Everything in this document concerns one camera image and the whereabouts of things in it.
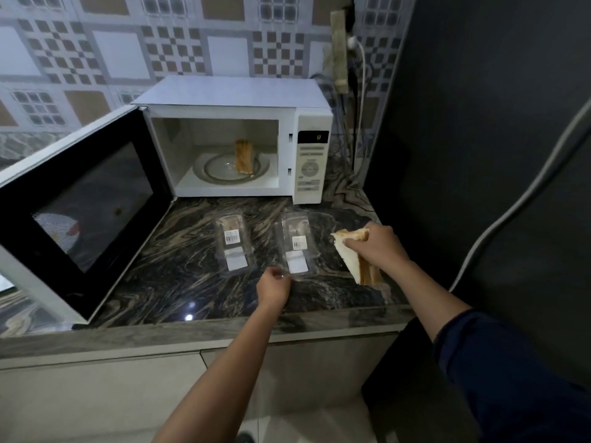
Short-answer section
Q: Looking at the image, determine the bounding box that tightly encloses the person's left hand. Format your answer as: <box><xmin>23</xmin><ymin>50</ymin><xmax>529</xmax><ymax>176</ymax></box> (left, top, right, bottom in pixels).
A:
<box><xmin>256</xmin><ymin>266</ymin><xmax>292</xmax><ymax>315</ymax></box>

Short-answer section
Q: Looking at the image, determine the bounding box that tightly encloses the person's right hand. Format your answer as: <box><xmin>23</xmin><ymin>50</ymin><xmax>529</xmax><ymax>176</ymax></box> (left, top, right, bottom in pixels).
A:
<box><xmin>343</xmin><ymin>223</ymin><xmax>412</xmax><ymax>274</ymax></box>

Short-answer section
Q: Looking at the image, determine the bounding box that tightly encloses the sliced brown bread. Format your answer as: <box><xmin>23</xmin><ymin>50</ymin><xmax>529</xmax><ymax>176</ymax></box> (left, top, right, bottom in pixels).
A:
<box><xmin>234</xmin><ymin>138</ymin><xmax>255</xmax><ymax>175</ymax></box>
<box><xmin>330</xmin><ymin>227</ymin><xmax>385</xmax><ymax>287</ymax></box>

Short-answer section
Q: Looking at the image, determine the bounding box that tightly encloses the clear plastic container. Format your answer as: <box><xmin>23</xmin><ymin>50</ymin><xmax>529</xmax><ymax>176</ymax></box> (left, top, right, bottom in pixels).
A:
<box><xmin>214</xmin><ymin>212</ymin><xmax>258</xmax><ymax>278</ymax></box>
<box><xmin>275</xmin><ymin>210</ymin><xmax>323</xmax><ymax>279</ymax></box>

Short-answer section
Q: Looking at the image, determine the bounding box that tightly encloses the silver refrigerator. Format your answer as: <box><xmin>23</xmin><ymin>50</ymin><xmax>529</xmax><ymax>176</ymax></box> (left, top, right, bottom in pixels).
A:
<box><xmin>362</xmin><ymin>0</ymin><xmax>591</xmax><ymax>443</ymax></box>

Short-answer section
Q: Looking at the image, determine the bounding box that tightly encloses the white microwave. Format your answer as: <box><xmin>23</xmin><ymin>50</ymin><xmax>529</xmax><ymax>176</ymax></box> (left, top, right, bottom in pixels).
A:
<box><xmin>0</xmin><ymin>76</ymin><xmax>334</xmax><ymax>324</ymax></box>

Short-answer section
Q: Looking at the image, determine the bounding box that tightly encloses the person's right forearm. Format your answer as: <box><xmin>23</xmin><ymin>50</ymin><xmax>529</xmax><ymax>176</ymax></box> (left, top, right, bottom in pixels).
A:
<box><xmin>385</xmin><ymin>260</ymin><xmax>473</xmax><ymax>342</ymax></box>

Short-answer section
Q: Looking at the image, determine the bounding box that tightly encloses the person's left forearm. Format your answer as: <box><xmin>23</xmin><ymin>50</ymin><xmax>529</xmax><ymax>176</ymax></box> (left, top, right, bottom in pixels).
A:
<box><xmin>152</xmin><ymin>308</ymin><xmax>279</xmax><ymax>443</ymax></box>

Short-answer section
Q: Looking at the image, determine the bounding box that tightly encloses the glass microwave turntable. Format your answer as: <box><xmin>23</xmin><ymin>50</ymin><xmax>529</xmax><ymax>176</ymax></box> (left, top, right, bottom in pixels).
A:
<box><xmin>193</xmin><ymin>151</ymin><xmax>271</xmax><ymax>184</ymax></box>

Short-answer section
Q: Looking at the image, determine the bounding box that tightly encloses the white base cabinet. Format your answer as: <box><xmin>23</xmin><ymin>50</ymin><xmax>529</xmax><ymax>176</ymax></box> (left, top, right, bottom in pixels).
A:
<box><xmin>0</xmin><ymin>325</ymin><xmax>403</xmax><ymax>443</ymax></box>

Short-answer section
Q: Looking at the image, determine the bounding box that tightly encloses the beige power strip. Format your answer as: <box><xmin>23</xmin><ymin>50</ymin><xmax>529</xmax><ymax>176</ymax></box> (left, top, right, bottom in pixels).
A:
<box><xmin>329</xmin><ymin>9</ymin><xmax>351</xmax><ymax>95</ymax></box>

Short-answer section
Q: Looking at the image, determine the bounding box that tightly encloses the grey curved cable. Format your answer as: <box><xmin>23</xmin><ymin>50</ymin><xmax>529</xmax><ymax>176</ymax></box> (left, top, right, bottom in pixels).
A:
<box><xmin>448</xmin><ymin>97</ymin><xmax>591</xmax><ymax>292</ymax></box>

